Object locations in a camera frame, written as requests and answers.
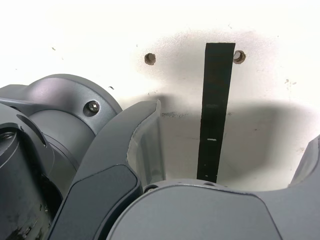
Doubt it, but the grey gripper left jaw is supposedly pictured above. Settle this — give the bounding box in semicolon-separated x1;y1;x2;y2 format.
46;99;167;240

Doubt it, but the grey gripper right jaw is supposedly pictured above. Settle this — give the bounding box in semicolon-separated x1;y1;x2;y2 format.
106;134;320;240

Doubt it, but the black tape strip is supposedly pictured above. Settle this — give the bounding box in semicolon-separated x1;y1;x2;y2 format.
196;42;237;184

